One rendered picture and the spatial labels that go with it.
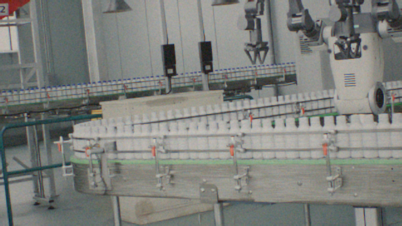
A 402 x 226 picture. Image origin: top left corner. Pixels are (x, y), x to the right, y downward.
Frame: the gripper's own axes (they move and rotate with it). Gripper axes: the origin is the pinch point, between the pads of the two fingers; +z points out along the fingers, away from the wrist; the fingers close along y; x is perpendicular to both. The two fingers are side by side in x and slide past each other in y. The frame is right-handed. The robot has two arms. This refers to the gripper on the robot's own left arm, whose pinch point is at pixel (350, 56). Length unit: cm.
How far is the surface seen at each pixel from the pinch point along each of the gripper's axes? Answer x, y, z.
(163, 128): 91, -18, 25
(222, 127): 56, -18, 26
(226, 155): 55, -18, 38
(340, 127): -3.0, -18.4, 27.2
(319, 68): 319, 512, 14
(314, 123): 9.0, -17.8, 25.7
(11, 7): 625, 308, -97
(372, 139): -16.2, -18.1, 32.4
